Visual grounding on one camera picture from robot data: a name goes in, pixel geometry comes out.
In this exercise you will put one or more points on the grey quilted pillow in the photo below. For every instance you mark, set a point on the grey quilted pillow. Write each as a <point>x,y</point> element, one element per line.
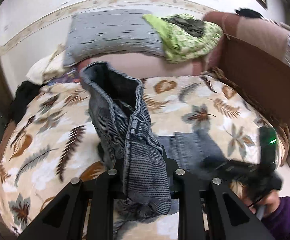
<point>111,31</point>

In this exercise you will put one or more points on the person right hand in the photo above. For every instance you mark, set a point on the person right hand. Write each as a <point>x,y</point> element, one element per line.
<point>270,202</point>

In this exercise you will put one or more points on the pink sofa cushion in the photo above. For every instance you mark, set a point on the pink sofa cushion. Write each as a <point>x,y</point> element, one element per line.
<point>144,66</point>

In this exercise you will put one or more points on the purple sleeve forearm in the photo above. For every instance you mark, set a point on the purple sleeve forearm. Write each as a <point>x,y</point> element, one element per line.
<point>278,222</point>

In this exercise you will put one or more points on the green patterned folded blanket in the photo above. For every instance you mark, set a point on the green patterned folded blanket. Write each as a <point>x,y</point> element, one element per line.
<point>178,45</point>

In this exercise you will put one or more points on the dark grey crumpled garment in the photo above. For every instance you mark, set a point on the dark grey crumpled garment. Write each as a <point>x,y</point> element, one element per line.
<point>195,28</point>

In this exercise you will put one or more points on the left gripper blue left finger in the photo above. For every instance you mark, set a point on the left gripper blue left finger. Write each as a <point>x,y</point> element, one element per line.
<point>64,216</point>

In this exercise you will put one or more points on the grey acid-wash denim pants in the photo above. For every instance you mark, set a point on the grey acid-wash denim pants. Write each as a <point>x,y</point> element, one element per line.
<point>122,121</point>

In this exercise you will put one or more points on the white floral pillow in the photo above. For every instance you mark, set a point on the white floral pillow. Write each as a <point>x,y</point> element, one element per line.
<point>48,67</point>

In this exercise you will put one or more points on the black cloth at bed edge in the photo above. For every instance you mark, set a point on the black cloth at bed edge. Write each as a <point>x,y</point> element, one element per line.
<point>25,93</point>

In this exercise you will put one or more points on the black item on sofa top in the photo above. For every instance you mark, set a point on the black item on sofa top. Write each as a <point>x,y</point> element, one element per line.
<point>248,13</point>

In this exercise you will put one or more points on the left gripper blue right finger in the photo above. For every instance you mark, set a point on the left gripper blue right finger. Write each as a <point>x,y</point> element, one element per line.
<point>213,209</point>

